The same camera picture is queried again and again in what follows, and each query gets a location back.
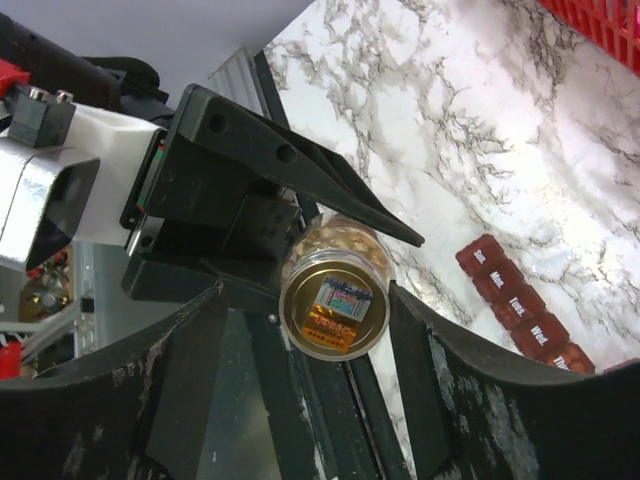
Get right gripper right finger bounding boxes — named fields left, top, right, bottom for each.
left=389, top=285, right=639, bottom=479

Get clear pill bottle yellow pills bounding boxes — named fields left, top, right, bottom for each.
left=279, top=212, right=395, bottom=362

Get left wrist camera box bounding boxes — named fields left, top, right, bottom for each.
left=0, top=84, right=166, bottom=274

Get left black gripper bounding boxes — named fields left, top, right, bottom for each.
left=120, top=84, right=424, bottom=310

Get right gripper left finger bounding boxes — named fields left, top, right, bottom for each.
left=1, top=282, right=228, bottom=479

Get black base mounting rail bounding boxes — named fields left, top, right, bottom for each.
left=239, top=44, right=416, bottom=480

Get red plastic shopping basket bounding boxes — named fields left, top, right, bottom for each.
left=538, top=0, right=640, bottom=76

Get red weekly pill organizer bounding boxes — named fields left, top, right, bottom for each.
left=455, top=234, right=595, bottom=374

